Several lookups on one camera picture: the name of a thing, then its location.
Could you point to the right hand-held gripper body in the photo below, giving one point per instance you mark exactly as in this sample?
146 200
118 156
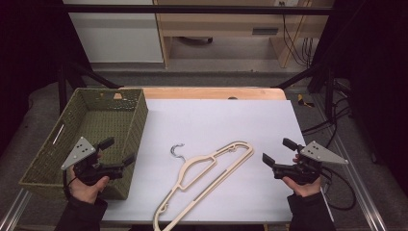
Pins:
298 171

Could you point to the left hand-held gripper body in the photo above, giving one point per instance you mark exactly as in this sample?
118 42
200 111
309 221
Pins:
93 170

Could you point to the green woven basket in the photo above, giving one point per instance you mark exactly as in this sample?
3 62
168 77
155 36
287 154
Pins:
96 122

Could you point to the beige clothes hanger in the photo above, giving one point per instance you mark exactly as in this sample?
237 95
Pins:
187 164

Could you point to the person's right hand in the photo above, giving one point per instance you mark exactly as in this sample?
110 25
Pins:
304 189

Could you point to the person's left hand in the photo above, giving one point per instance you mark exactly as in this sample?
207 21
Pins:
85 191

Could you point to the yellow and black tool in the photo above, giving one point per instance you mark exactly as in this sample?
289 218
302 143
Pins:
301 100

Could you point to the white cabinet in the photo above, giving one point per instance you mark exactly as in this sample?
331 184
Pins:
118 38

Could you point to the black curtain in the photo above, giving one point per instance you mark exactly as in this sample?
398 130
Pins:
375 64
29 48

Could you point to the light wooden desk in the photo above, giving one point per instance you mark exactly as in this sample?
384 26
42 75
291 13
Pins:
224 24

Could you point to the office chair base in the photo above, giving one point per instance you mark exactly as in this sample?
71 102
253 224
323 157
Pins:
198 41

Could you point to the aluminium rail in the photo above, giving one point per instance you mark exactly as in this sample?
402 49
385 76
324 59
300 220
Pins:
359 189
12 210

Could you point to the black frame stand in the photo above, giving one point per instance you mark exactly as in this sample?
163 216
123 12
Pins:
328 93
62 89

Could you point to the black horizontal frame bar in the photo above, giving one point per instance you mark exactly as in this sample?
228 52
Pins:
192 9

